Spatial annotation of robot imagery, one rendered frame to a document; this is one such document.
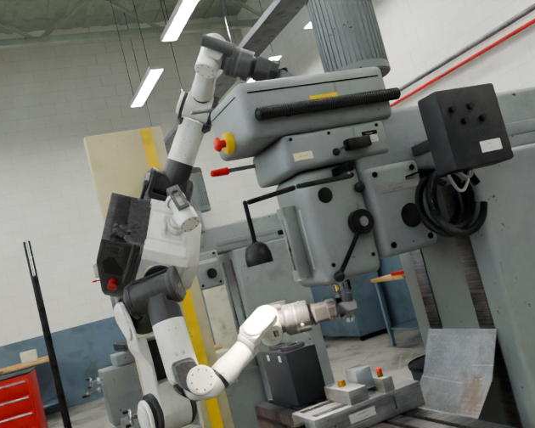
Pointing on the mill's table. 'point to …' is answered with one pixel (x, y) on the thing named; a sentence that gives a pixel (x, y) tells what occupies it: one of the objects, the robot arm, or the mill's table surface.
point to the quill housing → (329, 226)
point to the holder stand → (294, 373)
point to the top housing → (223, 112)
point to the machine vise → (366, 409)
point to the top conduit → (326, 104)
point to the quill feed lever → (357, 221)
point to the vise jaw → (352, 396)
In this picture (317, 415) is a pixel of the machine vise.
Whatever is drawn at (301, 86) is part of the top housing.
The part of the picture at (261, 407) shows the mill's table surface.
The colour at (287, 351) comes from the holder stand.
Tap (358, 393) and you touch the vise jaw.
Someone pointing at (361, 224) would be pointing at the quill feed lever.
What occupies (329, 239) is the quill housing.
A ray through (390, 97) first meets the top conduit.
